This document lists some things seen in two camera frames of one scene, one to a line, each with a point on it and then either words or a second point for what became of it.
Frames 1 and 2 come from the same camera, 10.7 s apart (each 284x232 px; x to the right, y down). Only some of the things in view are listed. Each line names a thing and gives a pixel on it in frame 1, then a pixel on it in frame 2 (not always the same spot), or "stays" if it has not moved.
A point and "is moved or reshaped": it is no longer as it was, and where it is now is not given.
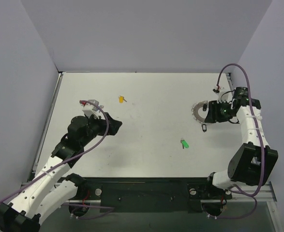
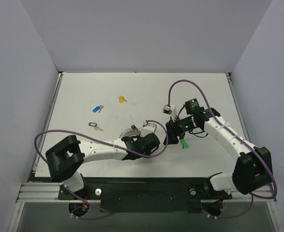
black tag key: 204,127 is moved or reshaped
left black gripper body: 107,124 → 134,128
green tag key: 184,143 stays
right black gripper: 212,111 → 171,133
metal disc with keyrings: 194,110 is moved or reshaped
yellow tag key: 121,99 stays
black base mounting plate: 153,195 stays
